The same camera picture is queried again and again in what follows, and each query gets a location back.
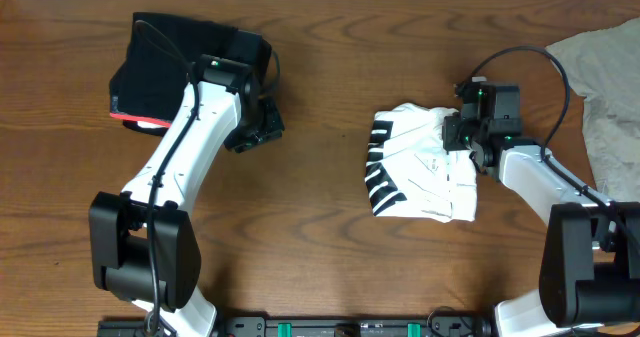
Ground white t-shirt black logo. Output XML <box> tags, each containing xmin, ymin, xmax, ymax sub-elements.
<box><xmin>364</xmin><ymin>103</ymin><xmax>477</xmax><ymax>223</ymax></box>

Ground black folded garment red trim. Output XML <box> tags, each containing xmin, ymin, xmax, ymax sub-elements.
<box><xmin>109</xmin><ymin>12</ymin><xmax>237</xmax><ymax>135</ymax></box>

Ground beige khaki shorts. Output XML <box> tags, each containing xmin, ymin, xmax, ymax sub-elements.
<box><xmin>546</xmin><ymin>18</ymin><xmax>639</xmax><ymax>201</ymax></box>

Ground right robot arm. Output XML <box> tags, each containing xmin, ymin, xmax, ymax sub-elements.
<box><xmin>442</xmin><ymin>115</ymin><xmax>639</xmax><ymax>336</ymax></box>

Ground white folded garment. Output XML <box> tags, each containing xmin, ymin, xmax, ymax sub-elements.
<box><xmin>136</xmin><ymin>121</ymin><xmax>170</xmax><ymax>129</ymax></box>

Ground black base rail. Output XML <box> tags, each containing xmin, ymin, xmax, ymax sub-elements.
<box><xmin>96</xmin><ymin>315</ymin><xmax>494</xmax><ymax>337</ymax></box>

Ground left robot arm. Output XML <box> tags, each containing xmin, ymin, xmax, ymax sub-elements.
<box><xmin>88</xmin><ymin>55</ymin><xmax>283</xmax><ymax>336</ymax></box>

